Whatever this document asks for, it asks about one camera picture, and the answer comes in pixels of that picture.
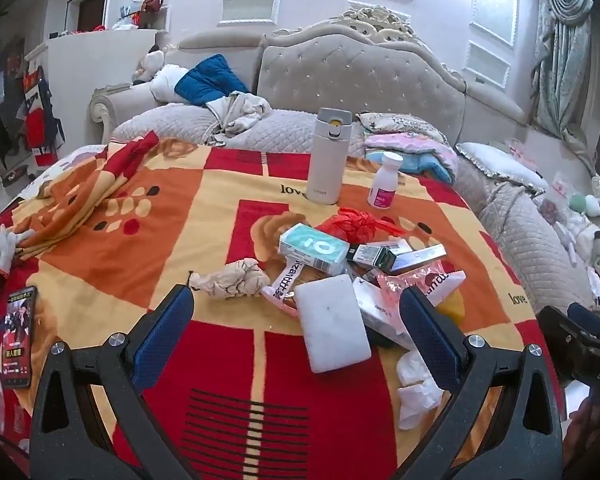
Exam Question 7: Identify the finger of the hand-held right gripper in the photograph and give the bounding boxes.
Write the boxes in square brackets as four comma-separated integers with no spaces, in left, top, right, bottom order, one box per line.
[536,305,596,387]
[567,302,600,346]

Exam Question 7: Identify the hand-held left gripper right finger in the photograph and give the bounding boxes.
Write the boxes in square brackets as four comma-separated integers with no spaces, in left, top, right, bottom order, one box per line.
[399,286,566,480]

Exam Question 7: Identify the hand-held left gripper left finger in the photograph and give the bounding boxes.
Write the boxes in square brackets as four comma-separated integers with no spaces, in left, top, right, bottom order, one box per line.
[29,284,201,480]

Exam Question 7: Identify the pink snack wrapper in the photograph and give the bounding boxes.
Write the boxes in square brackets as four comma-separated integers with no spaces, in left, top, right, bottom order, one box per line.
[377,265,466,311]

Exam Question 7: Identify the large white box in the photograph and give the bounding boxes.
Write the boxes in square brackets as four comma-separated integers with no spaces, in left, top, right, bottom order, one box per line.
[352,275,416,351]

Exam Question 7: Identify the white tissue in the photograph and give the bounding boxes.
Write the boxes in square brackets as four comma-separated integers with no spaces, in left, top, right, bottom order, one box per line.
[396,350,446,431]

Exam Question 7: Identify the long silver box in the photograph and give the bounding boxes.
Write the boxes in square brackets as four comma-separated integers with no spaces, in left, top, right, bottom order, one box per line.
[390,245,447,276]

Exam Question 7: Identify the beige paper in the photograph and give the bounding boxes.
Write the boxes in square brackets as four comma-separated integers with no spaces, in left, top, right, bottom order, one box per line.
[189,258,271,301]

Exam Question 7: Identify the dark green box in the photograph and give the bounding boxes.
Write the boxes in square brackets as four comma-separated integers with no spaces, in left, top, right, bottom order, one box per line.
[347,244,398,273]

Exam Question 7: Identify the white sponge block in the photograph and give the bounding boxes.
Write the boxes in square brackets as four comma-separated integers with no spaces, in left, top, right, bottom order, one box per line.
[294,276,372,374]

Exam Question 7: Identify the small white box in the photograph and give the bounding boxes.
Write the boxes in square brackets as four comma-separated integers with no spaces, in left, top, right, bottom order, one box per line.
[365,239,413,253]

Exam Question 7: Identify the pink white striped packet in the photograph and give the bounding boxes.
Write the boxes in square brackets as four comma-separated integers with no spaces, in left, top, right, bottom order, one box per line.
[261,255,311,311]

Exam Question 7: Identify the red plastic bag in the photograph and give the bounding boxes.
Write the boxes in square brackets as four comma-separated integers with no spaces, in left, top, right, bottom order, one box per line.
[316,207,406,246]

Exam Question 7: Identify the teal white box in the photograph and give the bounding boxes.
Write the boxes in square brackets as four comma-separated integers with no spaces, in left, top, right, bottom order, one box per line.
[278,223,350,276]

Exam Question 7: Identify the person's right hand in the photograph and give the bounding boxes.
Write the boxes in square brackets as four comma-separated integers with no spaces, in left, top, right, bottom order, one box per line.
[566,395,600,480]

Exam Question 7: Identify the quilted beige sofa cover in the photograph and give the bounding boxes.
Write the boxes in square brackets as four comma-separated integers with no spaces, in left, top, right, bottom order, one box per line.
[472,180,598,311]
[111,102,461,161]

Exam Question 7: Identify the green plush toy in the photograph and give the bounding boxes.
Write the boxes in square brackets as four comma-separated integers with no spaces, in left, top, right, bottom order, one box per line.
[569,192,600,218]

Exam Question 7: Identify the orange red printed blanket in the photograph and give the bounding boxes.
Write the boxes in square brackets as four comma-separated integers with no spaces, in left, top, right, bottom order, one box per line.
[0,130,568,480]

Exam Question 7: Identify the clear bag of red snacks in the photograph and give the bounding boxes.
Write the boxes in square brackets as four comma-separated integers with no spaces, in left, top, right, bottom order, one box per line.
[550,172,578,198]

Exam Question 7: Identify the black smartphone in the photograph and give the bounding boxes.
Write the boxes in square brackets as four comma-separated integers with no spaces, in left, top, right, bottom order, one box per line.
[0,286,38,390]

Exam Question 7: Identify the white pink medicine bottle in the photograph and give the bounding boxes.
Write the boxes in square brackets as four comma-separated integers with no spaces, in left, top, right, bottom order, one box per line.
[367,151,405,211]

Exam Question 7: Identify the pink packages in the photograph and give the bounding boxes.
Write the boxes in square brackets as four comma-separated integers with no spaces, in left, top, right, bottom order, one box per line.
[505,139,538,171]

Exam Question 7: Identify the white glove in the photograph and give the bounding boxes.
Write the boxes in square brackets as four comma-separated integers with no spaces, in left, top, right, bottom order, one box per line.
[0,227,37,273]

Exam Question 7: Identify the white frilled pillow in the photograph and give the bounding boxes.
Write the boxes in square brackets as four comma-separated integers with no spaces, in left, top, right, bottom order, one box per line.
[455,141,548,196]

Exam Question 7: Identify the folded pink blue blanket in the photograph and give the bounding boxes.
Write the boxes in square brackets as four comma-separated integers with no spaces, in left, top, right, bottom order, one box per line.
[364,132,461,185]

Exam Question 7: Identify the white thermos bottle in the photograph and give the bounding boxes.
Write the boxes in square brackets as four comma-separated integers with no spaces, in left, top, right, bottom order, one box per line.
[306,107,353,206]

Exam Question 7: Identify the floral pillow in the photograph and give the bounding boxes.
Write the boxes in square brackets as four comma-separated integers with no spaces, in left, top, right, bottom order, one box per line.
[355,111,451,143]

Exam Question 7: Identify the white crumpled clothes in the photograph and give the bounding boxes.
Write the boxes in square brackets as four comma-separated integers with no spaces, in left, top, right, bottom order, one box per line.
[205,91,272,136]

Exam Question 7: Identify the hanging dark red clothes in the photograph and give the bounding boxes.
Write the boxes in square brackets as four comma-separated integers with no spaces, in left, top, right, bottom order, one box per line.
[0,50,63,166]

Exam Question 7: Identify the blue pillow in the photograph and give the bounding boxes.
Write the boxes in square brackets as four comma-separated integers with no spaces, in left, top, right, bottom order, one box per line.
[174,54,248,107]

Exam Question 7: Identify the pale green curtain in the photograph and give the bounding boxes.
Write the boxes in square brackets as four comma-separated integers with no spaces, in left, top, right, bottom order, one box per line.
[530,0,600,128]

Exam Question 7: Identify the white plush doll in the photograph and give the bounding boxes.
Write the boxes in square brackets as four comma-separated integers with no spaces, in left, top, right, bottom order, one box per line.
[132,45,168,83]

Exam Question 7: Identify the beige tufted sofa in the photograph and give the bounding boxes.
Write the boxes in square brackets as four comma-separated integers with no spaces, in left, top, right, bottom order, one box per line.
[89,5,600,311]

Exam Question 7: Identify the white counter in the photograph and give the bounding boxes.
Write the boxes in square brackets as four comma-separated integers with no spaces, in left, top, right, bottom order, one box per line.
[25,29,161,146]

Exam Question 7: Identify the dark wooden door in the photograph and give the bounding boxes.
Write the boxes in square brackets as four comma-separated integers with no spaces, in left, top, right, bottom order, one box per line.
[70,0,113,33]

